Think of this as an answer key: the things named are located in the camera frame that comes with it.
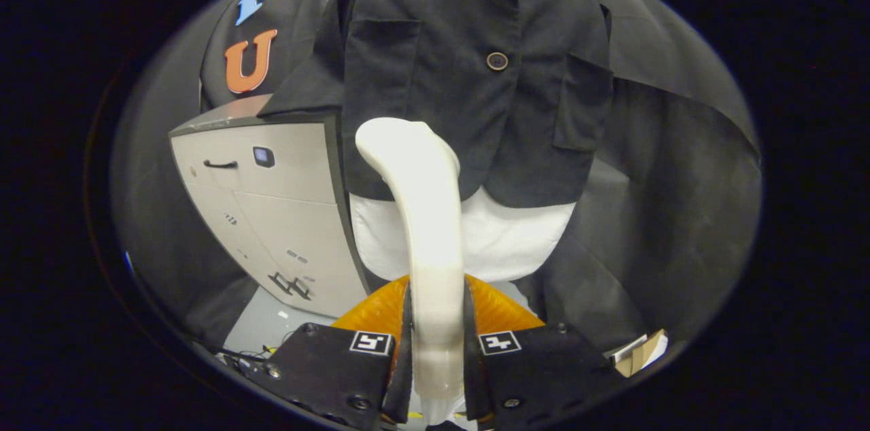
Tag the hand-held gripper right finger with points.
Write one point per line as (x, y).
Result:
(474, 383)

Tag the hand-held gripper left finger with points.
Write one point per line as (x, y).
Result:
(401, 383)

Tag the white garment steamer head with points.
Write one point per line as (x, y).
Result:
(428, 227)

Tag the black button jacket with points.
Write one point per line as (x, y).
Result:
(442, 111)

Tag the white mannequin torso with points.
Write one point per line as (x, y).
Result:
(510, 240)

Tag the cardboard box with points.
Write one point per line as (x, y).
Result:
(639, 356)

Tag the grey cabinet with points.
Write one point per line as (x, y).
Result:
(285, 213)

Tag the black backdrop cloth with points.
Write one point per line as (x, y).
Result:
(680, 213)

